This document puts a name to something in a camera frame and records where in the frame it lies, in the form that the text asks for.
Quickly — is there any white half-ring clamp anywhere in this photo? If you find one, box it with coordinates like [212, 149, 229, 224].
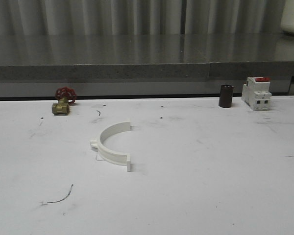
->
[90, 119, 131, 172]

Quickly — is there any dark brown cylinder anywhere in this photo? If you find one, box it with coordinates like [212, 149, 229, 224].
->
[219, 85, 234, 108]

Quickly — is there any brass valve with red handwheel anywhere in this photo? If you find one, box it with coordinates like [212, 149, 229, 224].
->
[51, 87, 77, 115]

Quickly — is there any grey stone counter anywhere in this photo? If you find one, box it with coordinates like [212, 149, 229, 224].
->
[0, 33, 294, 99]

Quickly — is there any white container on counter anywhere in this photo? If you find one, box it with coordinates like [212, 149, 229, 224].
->
[280, 0, 294, 35]

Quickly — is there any white circuit breaker red switch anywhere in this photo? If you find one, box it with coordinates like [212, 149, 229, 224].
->
[242, 77, 272, 111]

